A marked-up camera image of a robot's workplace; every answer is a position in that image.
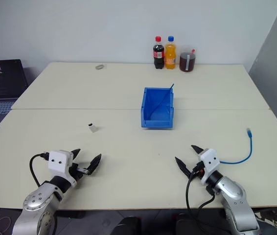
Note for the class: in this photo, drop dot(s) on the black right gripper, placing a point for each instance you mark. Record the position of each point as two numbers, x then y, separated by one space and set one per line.
197 169

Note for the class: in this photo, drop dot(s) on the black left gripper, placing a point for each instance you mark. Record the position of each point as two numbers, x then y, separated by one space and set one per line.
77 172

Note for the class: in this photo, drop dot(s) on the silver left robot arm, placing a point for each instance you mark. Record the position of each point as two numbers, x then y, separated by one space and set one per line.
39 203

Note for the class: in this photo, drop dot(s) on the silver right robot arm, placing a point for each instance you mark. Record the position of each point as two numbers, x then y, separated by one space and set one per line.
234 198

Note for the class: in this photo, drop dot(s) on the small white connector piece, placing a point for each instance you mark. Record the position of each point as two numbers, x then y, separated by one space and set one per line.
93 128

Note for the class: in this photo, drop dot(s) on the blue plastic storage bin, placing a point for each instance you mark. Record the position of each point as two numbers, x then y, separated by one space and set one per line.
156 122

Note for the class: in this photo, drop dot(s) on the thin blue stick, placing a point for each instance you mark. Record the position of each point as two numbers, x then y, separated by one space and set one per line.
164 99

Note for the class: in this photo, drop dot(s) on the dark rounded shape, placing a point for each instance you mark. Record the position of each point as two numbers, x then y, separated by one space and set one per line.
128 226

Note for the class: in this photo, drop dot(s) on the clear cup dark red liquid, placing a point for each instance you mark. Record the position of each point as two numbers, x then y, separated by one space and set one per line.
188 62

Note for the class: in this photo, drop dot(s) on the orange soda bottle blue cap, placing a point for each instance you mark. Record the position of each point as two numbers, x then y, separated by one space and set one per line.
170 56

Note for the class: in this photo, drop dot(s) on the cola bottle red cap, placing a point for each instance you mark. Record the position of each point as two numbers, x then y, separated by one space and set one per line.
158 55

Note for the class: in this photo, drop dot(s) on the dark laptop computer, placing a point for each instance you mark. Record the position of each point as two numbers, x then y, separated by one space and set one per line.
1 83

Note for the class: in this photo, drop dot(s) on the grey partition panel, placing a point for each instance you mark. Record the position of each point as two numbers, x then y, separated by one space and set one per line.
275 61

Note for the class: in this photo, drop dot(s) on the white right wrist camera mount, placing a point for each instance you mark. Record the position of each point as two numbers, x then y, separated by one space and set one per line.
210 162

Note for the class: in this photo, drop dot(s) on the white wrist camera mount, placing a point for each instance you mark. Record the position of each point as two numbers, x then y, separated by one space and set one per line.
58 162
210 162

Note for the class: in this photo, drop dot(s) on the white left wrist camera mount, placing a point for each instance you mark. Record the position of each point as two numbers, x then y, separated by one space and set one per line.
58 162

